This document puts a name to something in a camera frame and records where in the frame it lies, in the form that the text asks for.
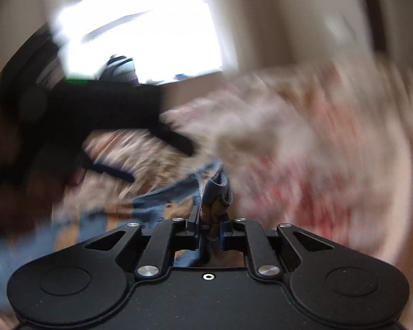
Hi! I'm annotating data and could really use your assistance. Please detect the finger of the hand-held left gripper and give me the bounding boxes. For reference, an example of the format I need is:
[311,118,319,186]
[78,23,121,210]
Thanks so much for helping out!
[156,122,195,157]
[84,160,135,183]

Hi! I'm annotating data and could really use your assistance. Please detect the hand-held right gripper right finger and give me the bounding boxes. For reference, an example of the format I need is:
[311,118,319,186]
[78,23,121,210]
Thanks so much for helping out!
[219,217,335,278]

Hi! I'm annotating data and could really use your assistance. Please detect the blue pants with orange print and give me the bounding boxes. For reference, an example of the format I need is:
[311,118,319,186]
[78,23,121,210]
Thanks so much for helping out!
[0,160,235,269]

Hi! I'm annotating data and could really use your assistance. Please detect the floral pink bed blanket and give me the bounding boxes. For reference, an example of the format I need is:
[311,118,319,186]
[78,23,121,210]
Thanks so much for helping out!
[55,55,413,269]

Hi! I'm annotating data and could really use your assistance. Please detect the white framed window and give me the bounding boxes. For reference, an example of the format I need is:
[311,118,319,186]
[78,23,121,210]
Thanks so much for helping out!
[50,0,240,85]

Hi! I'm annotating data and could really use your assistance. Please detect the dark blue backpack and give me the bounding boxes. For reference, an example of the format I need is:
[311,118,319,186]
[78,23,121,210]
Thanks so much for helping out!
[101,55,140,84]

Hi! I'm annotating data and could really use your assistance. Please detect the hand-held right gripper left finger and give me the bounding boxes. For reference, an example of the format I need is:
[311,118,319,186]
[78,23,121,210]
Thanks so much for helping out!
[84,205,203,280]

